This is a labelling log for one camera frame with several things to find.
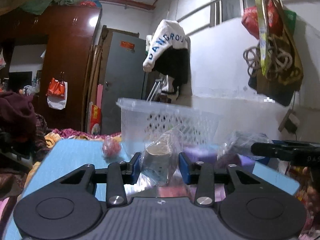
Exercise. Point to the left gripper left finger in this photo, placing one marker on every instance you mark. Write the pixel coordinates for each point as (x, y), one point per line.
(118, 175)

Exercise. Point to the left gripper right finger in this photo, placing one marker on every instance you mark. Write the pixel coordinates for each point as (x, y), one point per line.
(200, 174)

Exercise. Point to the red item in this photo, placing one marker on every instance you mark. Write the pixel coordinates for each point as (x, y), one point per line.
(111, 147)

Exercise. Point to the grey item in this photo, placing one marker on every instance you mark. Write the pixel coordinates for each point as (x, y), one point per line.
(160, 159)

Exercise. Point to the purple cardboard box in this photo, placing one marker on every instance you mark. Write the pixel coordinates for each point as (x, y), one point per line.
(214, 154)

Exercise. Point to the white plastic laundry basket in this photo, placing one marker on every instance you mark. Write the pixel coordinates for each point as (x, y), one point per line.
(143, 122)

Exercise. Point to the brown hanging bag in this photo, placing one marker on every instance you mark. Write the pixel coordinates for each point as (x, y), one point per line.
(274, 65)

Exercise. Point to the grey door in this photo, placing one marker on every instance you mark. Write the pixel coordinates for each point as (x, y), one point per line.
(124, 78)

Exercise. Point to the orange white hanging bag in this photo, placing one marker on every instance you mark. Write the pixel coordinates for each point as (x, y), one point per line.
(57, 94)

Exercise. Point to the dark maroon clothing pile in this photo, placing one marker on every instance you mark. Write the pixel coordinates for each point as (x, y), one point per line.
(18, 121)

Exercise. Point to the white black hanging garment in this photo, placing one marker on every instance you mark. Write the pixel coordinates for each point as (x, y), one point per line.
(169, 55)

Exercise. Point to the dark red wooden wardrobe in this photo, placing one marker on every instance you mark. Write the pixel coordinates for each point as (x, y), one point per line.
(69, 33)

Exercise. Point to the black charger on wall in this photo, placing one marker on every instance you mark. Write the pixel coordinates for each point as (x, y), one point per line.
(290, 122)

